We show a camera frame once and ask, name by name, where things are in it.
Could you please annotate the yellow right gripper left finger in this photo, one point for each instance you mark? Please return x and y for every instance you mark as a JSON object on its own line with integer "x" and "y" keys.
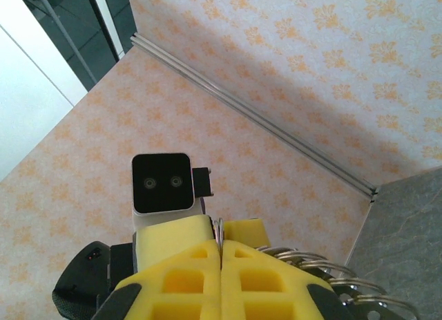
{"x": 186, "y": 264}

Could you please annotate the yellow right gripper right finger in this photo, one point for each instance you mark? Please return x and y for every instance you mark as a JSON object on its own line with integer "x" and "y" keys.
{"x": 262, "y": 268}

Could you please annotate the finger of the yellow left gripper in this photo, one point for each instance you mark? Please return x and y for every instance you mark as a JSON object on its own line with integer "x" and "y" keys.
{"x": 172, "y": 237}
{"x": 245, "y": 230}

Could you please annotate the dark glass panel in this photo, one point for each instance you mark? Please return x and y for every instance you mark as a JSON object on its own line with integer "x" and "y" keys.
{"x": 86, "y": 23}

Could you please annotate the white left camera bracket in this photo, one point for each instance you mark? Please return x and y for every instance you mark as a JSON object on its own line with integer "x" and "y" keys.
{"x": 155, "y": 221}

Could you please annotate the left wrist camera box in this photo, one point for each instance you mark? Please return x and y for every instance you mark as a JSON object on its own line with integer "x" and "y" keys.
{"x": 162, "y": 181}

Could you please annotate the aluminium frame post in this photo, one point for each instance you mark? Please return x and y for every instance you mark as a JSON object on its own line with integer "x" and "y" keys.
{"x": 248, "y": 112}

